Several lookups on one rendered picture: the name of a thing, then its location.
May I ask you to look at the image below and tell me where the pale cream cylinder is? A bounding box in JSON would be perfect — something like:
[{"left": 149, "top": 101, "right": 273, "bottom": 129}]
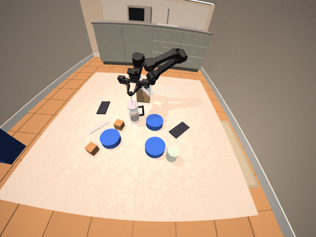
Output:
[{"left": 166, "top": 146, "right": 180, "bottom": 162}]

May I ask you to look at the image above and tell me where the blue short cylinder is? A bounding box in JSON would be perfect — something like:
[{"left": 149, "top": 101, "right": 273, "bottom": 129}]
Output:
[
  {"left": 146, "top": 114, "right": 163, "bottom": 131},
  {"left": 145, "top": 137, "right": 166, "bottom": 158},
  {"left": 99, "top": 128, "right": 121, "bottom": 149}
]

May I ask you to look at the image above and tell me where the white flat bar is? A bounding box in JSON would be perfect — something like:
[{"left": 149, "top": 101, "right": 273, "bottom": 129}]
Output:
[{"left": 88, "top": 120, "right": 110, "bottom": 134}]

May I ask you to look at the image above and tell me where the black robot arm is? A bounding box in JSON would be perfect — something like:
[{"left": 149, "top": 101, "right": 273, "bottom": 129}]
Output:
[{"left": 127, "top": 48, "right": 188, "bottom": 86}]

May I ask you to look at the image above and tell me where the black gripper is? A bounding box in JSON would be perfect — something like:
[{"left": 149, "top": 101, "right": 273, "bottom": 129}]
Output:
[{"left": 117, "top": 75, "right": 150, "bottom": 95}]

